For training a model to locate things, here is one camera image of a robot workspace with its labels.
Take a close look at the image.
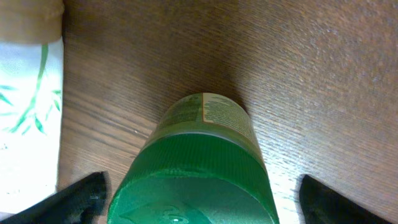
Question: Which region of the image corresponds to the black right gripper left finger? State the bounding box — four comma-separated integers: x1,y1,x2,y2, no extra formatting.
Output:
1,171,108,224

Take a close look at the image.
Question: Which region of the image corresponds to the green lid jar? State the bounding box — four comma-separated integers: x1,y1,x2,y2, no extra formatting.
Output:
107,93,279,224

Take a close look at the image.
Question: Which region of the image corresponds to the white tube with tan cap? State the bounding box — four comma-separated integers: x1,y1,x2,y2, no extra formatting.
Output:
1,0,64,217

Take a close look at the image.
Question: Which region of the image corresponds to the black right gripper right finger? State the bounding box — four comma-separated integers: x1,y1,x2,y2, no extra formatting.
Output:
299,175,390,224

